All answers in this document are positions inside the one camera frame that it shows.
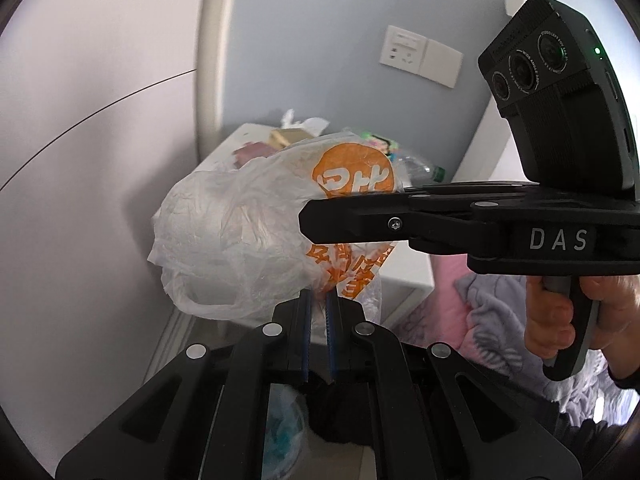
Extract trash bin with teal liner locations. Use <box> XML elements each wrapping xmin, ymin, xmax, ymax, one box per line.
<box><xmin>262</xmin><ymin>384</ymin><xmax>308</xmax><ymax>479</ymax></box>

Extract pink blanket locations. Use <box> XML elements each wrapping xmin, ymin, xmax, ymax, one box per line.
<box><xmin>394</xmin><ymin>259</ymin><xmax>532</xmax><ymax>376</ymax></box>

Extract clear orange-print plastic bag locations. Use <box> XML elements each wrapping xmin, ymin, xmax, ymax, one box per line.
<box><xmin>148</xmin><ymin>132</ymin><xmax>398</xmax><ymax>321</ymax></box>

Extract white tissue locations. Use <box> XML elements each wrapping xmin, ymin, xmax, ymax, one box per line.
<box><xmin>281</xmin><ymin>108</ymin><xmax>330</xmax><ymax>136</ymax></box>

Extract white wall socket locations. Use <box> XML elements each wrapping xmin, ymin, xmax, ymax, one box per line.
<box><xmin>380</xmin><ymin>25</ymin><xmax>427</xmax><ymax>75</ymax></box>

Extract white nightstand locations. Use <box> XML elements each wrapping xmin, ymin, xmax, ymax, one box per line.
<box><xmin>196</xmin><ymin>124</ymin><xmax>435</xmax><ymax>328</ymax></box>

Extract pink cosmetic box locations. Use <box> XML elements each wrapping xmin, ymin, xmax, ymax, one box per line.
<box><xmin>233</xmin><ymin>142</ymin><xmax>276</xmax><ymax>169</ymax></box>

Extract clear plastic bottle green label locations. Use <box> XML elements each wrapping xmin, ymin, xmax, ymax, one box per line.
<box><xmin>359</xmin><ymin>132</ymin><xmax>446</xmax><ymax>188</ymax></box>

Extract white light switch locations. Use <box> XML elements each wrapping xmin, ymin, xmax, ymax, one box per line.
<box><xmin>418</xmin><ymin>39</ymin><xmax>463</xmax><ymax>89</ymax></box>

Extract person's right hand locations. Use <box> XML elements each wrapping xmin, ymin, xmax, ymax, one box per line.
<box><xmin>523</xmin><ymin>274</ymin><xmax>640</xmax><ymax>380</ymax></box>

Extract white door frame trim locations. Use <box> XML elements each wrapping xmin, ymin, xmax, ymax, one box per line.
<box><xmin>194</xmin><ymin>0</ymin><xmax>235</xmax><ymax>160</ymax></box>

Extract gold box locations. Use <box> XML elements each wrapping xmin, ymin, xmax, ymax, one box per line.
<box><xmin>268</xmin><ymin>128</ymin><xmax>311</xmax><ymax>151</ymax></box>

